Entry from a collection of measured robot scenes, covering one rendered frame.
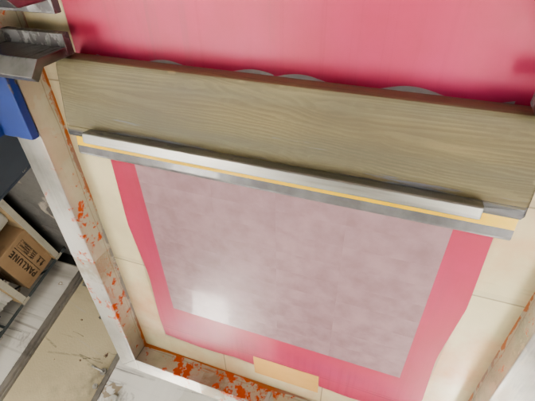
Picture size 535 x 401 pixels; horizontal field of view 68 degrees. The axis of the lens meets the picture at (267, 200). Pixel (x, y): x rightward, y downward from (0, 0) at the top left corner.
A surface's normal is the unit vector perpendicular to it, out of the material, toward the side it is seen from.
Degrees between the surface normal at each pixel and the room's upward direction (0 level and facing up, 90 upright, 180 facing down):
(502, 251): 15
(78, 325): 90
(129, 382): 90
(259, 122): 26
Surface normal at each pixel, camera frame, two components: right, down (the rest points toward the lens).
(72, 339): -0.11, -0.62
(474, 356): -0.34, 0.58
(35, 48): -0.02, -0.79
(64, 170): 0.94, 0.19
